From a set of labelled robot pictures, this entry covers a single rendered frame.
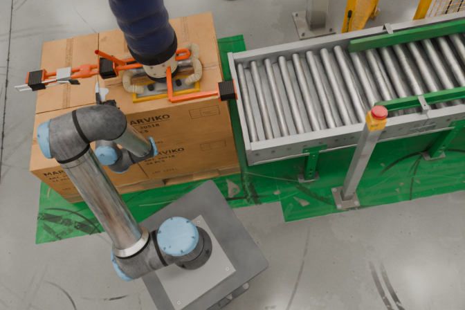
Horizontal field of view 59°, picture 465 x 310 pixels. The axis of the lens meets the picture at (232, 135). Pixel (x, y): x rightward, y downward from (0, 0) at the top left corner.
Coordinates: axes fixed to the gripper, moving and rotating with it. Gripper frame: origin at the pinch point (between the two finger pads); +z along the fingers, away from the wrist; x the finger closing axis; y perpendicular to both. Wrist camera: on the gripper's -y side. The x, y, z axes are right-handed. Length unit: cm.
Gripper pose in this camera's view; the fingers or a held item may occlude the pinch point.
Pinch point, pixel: (102, 90)
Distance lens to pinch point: 202.3
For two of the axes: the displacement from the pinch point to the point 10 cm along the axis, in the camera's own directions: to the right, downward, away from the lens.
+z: -1.4, -8.6, 4.9
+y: 9.9, -1.7, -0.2
